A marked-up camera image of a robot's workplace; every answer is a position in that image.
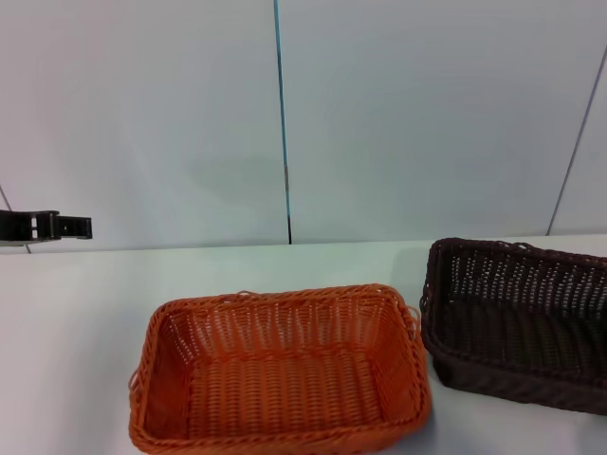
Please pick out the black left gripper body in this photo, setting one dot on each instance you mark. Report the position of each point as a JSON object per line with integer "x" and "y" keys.
{"x": 23, "y": 226}

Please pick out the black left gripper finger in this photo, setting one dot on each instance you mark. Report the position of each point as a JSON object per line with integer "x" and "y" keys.
{"x": 75, "y": 227}

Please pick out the orange woven plastic basket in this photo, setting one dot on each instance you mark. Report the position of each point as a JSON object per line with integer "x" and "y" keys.
{"x": 284, "y": 393}

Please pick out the dark brown woven basket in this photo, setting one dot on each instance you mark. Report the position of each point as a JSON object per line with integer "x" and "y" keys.
{"x": 521, "y": 332}

